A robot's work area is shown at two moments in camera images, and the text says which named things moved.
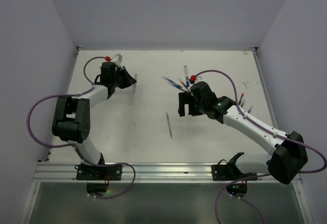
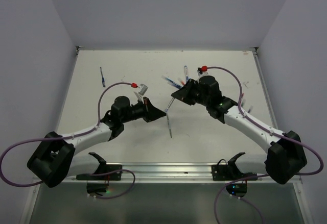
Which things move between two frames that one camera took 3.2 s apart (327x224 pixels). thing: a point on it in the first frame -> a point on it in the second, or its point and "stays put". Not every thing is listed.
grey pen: [168, 123] stays put
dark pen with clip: [249, 110] stays put
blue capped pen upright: [187, 76] stays put
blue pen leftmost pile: [173, 83] stays put
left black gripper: [129, 80] -> [150, 113]
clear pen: [135, 76] -> [169, 104]
